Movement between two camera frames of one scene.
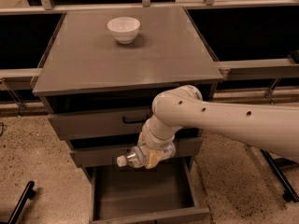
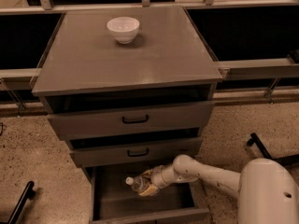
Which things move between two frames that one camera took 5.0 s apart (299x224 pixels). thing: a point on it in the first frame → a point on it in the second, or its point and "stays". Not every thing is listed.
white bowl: [124, 29] stays
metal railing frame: [25, 78] stays
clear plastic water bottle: [138, 156] → [138, 183]
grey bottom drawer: [134, 195] stays
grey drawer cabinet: [97, 81] stays
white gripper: [154, 144] → [158, 176]
